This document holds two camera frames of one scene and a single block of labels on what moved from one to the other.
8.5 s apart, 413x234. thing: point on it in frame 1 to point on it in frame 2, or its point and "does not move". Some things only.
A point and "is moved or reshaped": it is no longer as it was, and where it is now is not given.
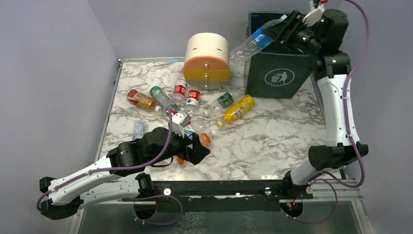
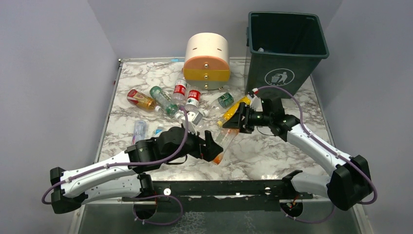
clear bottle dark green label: x=224 y=100 does not move
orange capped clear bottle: x=205 y=139 is moved or reshaped
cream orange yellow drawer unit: x=206 y=66 does not move
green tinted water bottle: x=163 y=98 does not move
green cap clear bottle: x=179 y=121 to x=193 y=119
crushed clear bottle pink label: x=140 y=129 does not move
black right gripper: x=290 y=30 to x=243 y=118
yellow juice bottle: x=246 y=103 does not move
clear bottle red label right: x=192 y=102 does not move
